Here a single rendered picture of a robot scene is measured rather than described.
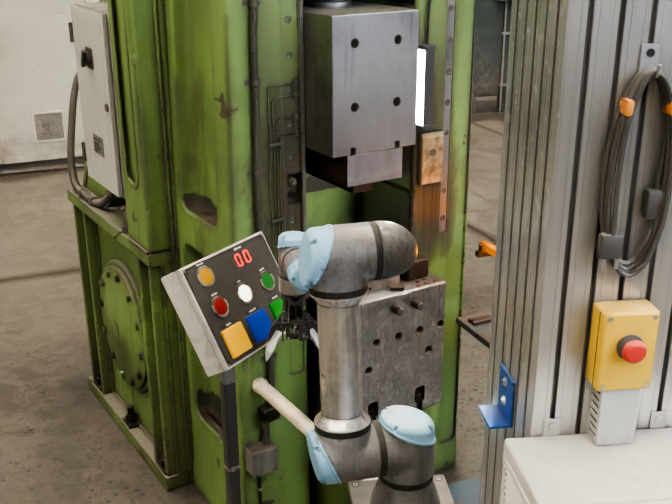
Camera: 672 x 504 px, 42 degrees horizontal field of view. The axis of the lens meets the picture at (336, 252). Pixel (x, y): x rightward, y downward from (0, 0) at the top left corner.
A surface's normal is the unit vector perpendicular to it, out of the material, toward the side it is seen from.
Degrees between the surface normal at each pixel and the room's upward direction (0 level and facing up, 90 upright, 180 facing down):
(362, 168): 90
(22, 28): 90
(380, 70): 90
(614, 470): 0
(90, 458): 0
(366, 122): 90
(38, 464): 0
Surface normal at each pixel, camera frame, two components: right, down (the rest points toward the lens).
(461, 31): 0.54, 0.29
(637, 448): 0.00, -0.93
